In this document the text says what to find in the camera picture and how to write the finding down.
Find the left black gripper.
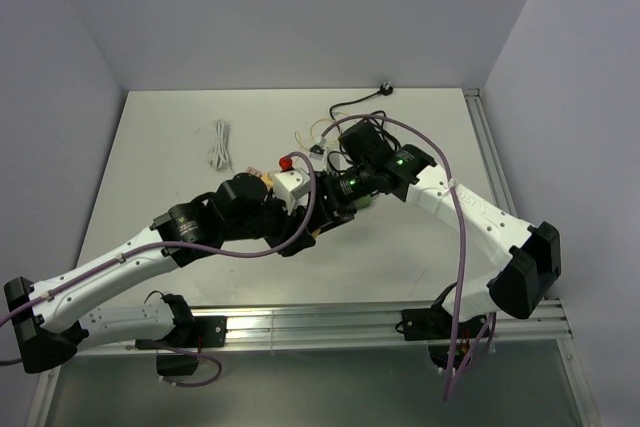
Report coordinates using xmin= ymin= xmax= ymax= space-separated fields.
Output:
xmin=223 ymin=187 xmax=316 ymax=256

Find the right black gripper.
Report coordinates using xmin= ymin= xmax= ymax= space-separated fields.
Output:
xmin=306 ymin=162 xmax=376 ymax=235

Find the pink plug adapter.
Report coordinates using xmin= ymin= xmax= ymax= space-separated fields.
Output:
xmin=246 ymin=167 xmax=262 ymax=177

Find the green power strip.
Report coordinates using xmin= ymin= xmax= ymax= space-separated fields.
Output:
xmin=354 ymin=195 xmax=375 ymax=211

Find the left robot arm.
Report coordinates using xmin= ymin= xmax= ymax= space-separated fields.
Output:
xmin=4 ymin=170 xmax=320 ymax=374

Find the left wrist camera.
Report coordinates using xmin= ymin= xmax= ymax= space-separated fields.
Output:
xmin=271 ymin=155 xmax=311 ymax=214

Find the white coiled cord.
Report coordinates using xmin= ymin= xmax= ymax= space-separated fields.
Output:
xmin=206 ymin=118 xmax=236 ymax=171

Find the black power cord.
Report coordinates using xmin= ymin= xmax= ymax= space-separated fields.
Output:
xmin=328 ymin=80 xmax=401 ymax=158

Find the aluminium front rail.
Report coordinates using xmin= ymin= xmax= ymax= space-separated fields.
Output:
xmin=74 ymin=299 xmax=573 ymax=358

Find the aluminium rail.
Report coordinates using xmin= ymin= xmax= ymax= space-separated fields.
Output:
xmin=462 ymin=89 xmax=518 ymax=217
xmin=74 ymin=299 xmax=573 ymax=358

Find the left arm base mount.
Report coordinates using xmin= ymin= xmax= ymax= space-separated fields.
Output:
xmin=134 ymin=316 xmax=227 ymax=388

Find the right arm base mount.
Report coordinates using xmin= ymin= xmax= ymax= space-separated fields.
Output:
xmin=394 ymin=306 xmax=496 ymax=369

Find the aluminium right rail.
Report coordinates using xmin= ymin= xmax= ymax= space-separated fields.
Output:
xmin=462 ymin=89 xmax=518 ymax=217

